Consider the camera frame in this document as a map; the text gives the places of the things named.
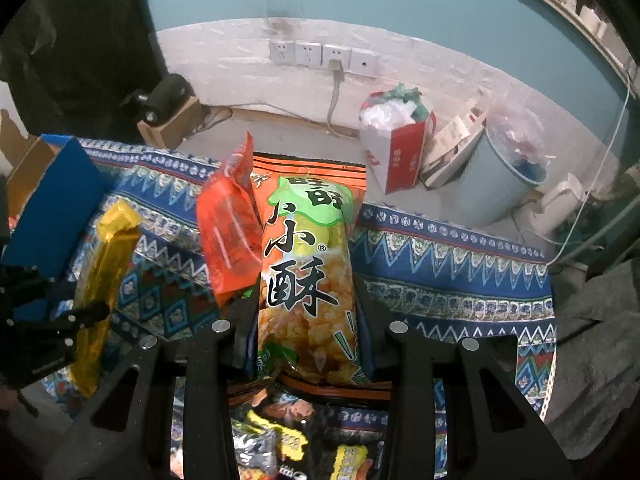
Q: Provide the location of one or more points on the yellow gold snack packet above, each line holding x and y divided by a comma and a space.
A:
107, 260

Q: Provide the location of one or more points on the blue patterned tablecloth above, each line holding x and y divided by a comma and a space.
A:
450, 270

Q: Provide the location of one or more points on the black hanging cloth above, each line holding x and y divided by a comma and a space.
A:
75, 35

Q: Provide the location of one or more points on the blue cardboard box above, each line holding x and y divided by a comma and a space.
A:
55, 210

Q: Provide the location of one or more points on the orange green snack bag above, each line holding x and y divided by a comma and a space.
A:
305, 270

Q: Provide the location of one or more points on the white kettle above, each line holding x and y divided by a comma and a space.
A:
550, 210

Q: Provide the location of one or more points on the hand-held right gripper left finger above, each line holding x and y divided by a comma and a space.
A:
243, 345

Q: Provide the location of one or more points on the red orange snack packet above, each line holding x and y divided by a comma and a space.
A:
225, 230

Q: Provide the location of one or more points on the white wall socket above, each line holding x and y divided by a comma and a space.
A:
281, 51
364, 62
336, 55
308, 54

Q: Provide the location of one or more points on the grey cloth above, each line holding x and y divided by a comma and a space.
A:
595, 350

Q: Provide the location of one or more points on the pile of mixed snack packets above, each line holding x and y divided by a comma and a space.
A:
300, 440

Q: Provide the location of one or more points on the wall shelf with white items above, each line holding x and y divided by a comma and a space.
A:
575, 5

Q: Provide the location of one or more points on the flattened cardboard pieces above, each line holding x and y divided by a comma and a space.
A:
455, 140

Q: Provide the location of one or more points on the small brown cardboard box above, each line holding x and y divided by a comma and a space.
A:
175, 127

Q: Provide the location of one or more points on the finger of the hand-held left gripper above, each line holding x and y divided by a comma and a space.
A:
80, 316
30, 285

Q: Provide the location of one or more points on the white green plastic bag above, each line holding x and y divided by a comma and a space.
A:
395, 107

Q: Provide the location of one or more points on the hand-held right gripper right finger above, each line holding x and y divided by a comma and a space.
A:
366, 345

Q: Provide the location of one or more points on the light blue bucket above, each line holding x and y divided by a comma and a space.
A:
495, 180

